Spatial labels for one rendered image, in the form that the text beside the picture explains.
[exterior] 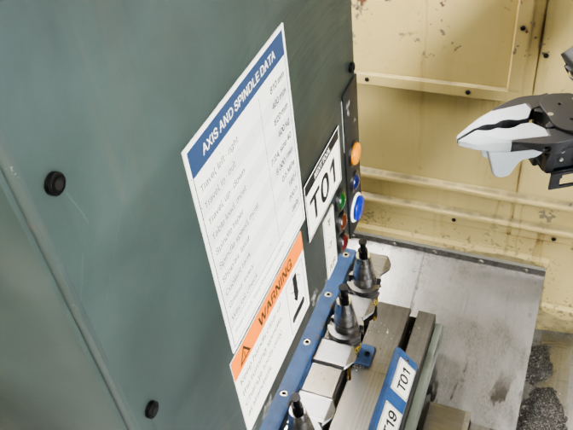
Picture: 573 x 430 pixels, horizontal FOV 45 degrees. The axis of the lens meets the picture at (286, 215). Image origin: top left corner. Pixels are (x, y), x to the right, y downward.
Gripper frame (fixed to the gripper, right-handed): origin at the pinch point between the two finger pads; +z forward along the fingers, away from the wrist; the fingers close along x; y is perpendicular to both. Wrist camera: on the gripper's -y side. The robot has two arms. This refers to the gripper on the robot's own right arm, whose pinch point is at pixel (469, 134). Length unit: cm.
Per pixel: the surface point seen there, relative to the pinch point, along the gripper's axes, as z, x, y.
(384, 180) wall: -8, 69, 65
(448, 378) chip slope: -14, 34, 101
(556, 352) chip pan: -46, 40, 108
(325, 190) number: 17.3, -7.3, -1.8
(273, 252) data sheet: 23.6, -18.0, -5.4
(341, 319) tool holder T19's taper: 13, 15, 47
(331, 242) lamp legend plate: 17.1, -6.8, 6.1
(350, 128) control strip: 13.3, -0.3, -3.6
